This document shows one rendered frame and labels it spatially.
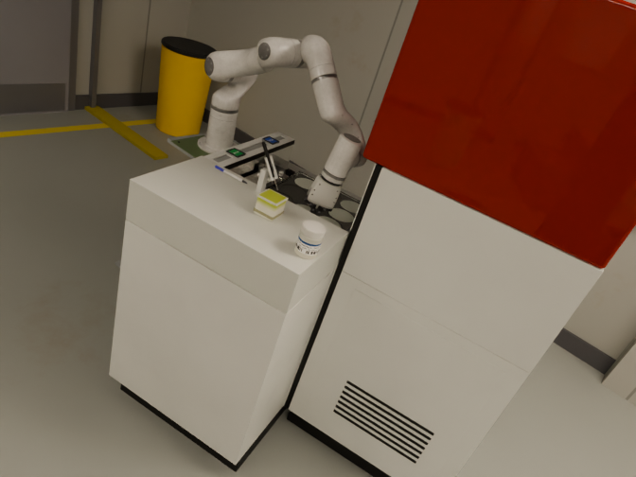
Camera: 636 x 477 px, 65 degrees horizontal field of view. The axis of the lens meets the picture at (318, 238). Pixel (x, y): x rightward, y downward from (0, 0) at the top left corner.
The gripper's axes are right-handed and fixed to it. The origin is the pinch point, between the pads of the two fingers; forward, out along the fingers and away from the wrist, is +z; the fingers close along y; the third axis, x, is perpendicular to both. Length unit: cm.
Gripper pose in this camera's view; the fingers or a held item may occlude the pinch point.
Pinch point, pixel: (312, 215)
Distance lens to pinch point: 177.8
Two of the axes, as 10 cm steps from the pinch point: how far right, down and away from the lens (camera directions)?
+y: -9.1, -3.3, -2.6
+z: -4.1, 7.8, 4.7
